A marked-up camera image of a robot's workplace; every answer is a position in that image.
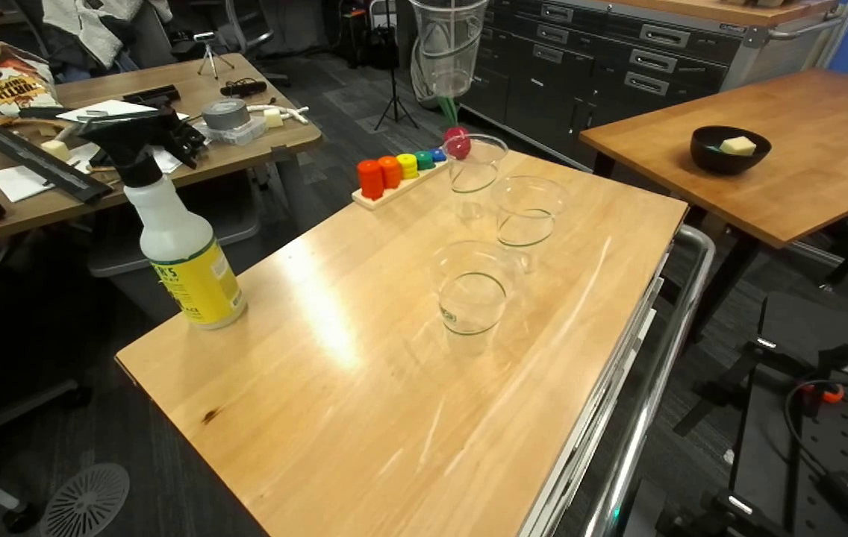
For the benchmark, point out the black remote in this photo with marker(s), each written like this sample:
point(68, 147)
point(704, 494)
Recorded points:
point(245, 88)

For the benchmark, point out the grey round container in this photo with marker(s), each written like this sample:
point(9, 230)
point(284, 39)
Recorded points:
point(230, 117)

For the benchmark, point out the yellow peg block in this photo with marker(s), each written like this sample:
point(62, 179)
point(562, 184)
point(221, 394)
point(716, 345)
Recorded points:
point(408, 164)

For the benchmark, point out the pale jacket on chair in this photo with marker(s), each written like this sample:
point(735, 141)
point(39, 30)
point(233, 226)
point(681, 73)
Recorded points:
point(98, 30)

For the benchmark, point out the white paper note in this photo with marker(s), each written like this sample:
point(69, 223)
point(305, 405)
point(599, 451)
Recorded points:
point(20, 184)

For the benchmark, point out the orange peg block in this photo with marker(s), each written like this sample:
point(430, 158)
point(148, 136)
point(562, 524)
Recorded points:
point(389, 170)

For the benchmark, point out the light wooden side table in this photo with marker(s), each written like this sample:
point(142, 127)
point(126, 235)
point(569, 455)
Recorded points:
point(822, 149)

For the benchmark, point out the pale food in bowl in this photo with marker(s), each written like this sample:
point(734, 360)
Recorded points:
point(738, 147)

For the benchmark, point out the grey round slotted disc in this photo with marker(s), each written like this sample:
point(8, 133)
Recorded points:
point(84, 502)

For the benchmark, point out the white sheet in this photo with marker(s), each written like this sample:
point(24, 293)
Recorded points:
point(106, 111)

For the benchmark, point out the chips bag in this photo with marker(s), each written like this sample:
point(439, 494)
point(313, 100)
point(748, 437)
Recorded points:
point(9, 88)

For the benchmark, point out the red peg block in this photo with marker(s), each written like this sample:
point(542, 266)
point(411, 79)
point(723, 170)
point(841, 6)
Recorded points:
point(371, 179)

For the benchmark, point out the brown office desk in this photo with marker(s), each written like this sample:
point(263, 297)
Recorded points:
point(277, 139)

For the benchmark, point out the red apple toy green leaf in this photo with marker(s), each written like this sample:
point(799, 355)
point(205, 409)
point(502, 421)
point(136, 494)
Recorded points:
point(457, 144)

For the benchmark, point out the black bowl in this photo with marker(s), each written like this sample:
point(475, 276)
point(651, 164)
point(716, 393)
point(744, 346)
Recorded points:
point(731, 158)

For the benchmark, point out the long black bar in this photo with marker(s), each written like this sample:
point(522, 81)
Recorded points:
point(39, 164)

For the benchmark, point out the pale wooden peg tray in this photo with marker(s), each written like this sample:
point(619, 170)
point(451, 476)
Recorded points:
point(383, 197)

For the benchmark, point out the orange clamp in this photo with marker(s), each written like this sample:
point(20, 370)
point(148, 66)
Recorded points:
point(828, 394)

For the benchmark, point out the black flat device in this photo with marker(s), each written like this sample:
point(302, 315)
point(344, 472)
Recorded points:
point(150, 97)

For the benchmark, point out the black tripod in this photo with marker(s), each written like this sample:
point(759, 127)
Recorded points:
point(392, 60)

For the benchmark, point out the spray bottle yellow label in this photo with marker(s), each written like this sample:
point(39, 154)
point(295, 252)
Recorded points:
point(180, 249)

